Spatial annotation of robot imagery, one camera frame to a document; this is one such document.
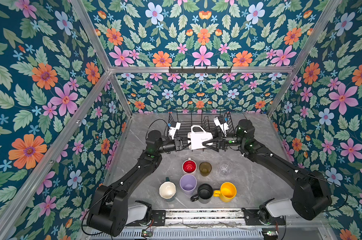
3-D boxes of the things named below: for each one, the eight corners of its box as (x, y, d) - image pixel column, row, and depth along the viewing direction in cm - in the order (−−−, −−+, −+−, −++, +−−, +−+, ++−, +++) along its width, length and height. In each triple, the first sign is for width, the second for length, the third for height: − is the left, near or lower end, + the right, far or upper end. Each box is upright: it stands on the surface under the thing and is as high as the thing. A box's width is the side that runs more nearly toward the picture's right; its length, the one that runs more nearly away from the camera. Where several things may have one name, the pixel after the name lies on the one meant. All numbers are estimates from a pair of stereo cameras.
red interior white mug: (180, 171, 91) (179, 166, 85) (189, 162, 95) (189, 157, 89) (189, 180, 87) (189, 175, 81) (198, 170, 91) (199, 165, 85)
